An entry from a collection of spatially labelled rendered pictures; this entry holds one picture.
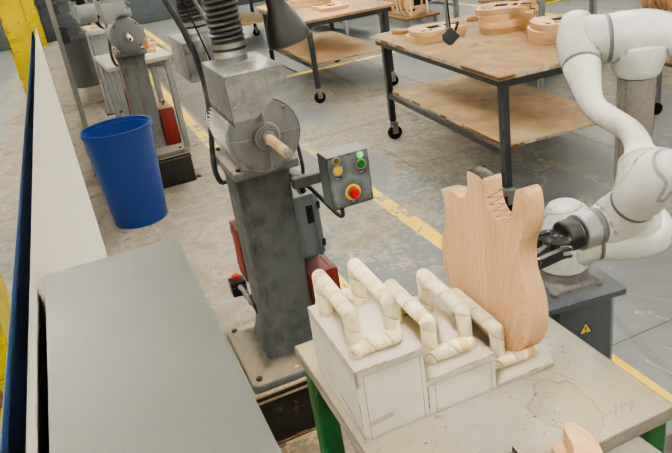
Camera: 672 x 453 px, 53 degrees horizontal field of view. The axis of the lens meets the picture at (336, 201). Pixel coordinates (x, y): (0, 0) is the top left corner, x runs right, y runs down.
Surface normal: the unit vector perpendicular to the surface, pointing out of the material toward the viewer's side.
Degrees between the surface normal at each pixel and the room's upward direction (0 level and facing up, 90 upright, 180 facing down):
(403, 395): 90
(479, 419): 0
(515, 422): 0
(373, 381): 90
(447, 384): 90
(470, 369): 90
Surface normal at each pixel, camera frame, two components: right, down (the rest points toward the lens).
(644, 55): -0.10, 0.53
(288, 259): 0.39, 0.32
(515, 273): -0.92, 0.27
